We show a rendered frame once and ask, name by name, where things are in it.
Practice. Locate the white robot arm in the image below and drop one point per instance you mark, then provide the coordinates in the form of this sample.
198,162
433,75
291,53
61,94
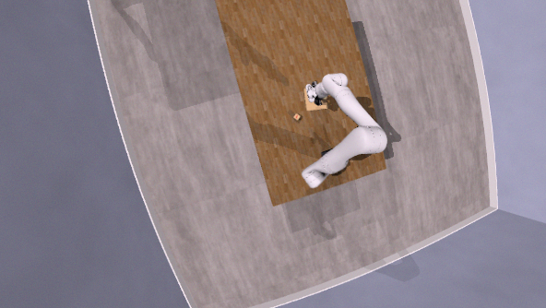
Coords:
361,140

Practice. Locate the tan flat mat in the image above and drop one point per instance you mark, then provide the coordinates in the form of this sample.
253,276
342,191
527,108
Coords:
310,106

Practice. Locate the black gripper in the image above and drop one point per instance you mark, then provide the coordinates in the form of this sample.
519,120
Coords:
317,100

